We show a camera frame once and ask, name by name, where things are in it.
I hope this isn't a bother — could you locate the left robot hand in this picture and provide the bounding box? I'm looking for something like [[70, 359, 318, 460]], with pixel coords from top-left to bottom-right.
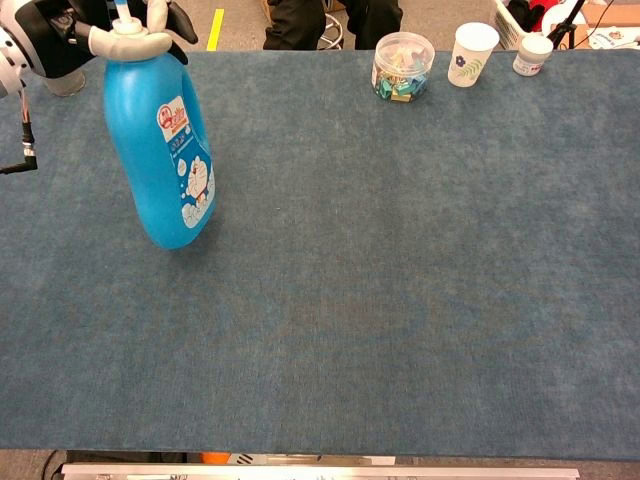
[[13, 0, 199, 80]]

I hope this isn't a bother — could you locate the blue detergent bottle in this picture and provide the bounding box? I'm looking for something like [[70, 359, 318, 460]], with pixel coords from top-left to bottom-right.
[[103, 0, 218, 251]]

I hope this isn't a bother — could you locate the grey cylindrical can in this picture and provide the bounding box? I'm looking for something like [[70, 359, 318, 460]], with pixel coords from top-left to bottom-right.
[[41, 67, 87, 98]]

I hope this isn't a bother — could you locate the yellow floor tape strip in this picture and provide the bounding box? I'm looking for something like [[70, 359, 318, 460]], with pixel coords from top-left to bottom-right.
[[205, 8, 226, 52]]

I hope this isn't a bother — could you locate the person in black trousers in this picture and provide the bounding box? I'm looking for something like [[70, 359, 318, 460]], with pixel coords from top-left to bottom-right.
[[263, 0, 404, 52]]

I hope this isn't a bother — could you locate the chrome stool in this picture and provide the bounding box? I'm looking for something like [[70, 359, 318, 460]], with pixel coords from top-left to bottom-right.
[[315, 11, 347, 51]]

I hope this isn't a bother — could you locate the clear jar of colourful clips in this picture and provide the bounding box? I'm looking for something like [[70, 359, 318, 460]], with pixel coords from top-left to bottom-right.
[[370, 31, 436, 104]]

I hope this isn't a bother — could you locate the blue-green table cloth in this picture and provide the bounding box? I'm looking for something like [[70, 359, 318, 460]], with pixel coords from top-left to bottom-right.
[[0, 48, 640, 462]]

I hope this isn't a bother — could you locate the white paper cup flower print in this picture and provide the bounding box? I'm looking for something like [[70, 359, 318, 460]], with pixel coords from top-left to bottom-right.
[[447, 22, 501, 89]]

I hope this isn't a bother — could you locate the white plastic basket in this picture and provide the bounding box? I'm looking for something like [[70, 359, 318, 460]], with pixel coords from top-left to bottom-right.
[[491, 0, 532, 51]]

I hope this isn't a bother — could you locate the small white jar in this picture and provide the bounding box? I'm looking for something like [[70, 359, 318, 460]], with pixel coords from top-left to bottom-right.
[[512, 33, 555, 78]]

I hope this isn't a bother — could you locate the black tripod stand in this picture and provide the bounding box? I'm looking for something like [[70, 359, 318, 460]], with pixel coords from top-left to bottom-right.
[[545, 0, 587, 50]]

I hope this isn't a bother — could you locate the white printed paper sheet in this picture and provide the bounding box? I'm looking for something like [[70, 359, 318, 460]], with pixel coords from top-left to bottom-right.
[[586, 27, 640, 51]]

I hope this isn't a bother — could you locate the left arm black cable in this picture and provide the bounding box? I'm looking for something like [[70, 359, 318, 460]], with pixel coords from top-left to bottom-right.
[[0, 89, 40, 176]]

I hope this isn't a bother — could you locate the black floor cable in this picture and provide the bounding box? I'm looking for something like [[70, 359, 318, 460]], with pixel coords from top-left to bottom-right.
[[41, 449, 69, 480]]

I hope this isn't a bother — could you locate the aluminium profile rail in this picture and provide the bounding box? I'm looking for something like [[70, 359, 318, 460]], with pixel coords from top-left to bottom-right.
[[59, 462, 581, 480]]

